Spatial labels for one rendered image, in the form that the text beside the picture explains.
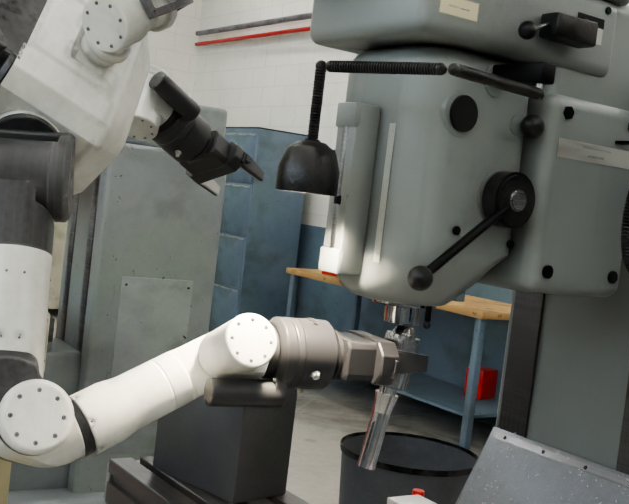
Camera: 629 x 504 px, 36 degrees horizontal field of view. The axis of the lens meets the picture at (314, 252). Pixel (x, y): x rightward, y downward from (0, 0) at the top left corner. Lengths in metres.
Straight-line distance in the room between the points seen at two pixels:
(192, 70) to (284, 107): 2.04
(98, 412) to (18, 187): 0.26
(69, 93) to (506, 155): 0.54
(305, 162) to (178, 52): 10.09
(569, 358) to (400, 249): 0.48
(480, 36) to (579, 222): 0.30
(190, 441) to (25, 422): 0.67
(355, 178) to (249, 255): 7.34
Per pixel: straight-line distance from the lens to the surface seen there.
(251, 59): 10.15
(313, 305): 8.73
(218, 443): 1.62
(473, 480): 1.66
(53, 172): 1.12
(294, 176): 1.09
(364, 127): 1.19
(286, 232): 8.69
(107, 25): 1.20
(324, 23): 1.28
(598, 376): 1.53
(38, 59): 1.23
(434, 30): 1.14
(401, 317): 1.26
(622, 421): 1.51
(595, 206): 1.34
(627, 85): 1.40
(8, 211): 1.11
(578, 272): 1.33
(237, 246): 8.59
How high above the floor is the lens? 1.43
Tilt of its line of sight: 3 degrees down
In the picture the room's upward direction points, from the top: 7 degrees clockwise
